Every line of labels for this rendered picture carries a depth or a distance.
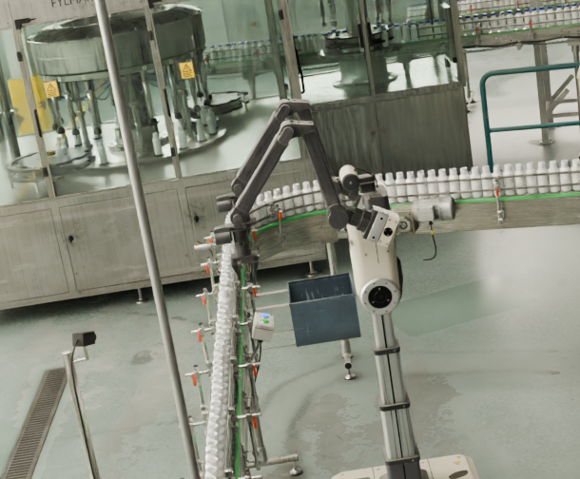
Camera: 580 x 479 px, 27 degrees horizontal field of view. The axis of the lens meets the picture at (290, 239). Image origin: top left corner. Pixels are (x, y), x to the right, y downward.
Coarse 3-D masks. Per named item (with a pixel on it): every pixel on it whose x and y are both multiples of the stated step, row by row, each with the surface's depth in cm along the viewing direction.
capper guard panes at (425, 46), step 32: (288, 0) 998; (320, 0) 999; (352, 0) 1000; (384, 0) 1000; (416, 0) 1001; (448, 0) 1002; (320, 32) 1007; (352, 32) 1007; (384, 32) 1008; (416, 32) 1009; (448, 32) 1010; (320, 64) 1015; (352, 64) 1015; (384, 64) 1016; (416, 64) 1017; (448, 64) 1018; (320, 96) 1023; (352, 96) 1023
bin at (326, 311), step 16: (288, 288) 574; (304, 288) 584; (320, 288) 585; (336, 288) 585; (352, 288) 569; (288, 304) 559; (304, 304) 554; (320, 304) 555; (336, 304) 555; (352, 304) 555; (304, 320) 557; (320, 320) 557; (336, 320) 557; (352, 320) 557; (304, 336) 559; (320, 336) 559; (336, 336) 560; (352, 336) 560
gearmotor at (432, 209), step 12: (408, 204) 659; (420, 204) 649; (432, 204) 647; (444, 204) 644; (408, 216) 653; (420, 216) 645; (432, 216) 643; (444, 216) 646; (408, 228) 654; (432, 228) 648
